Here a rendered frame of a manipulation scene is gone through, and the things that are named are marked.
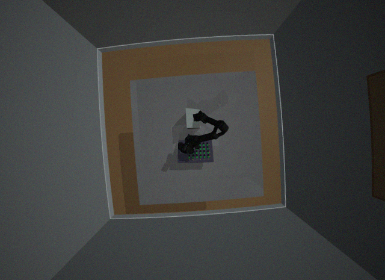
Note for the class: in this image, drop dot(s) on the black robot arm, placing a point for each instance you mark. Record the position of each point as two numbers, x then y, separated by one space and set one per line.
187 147

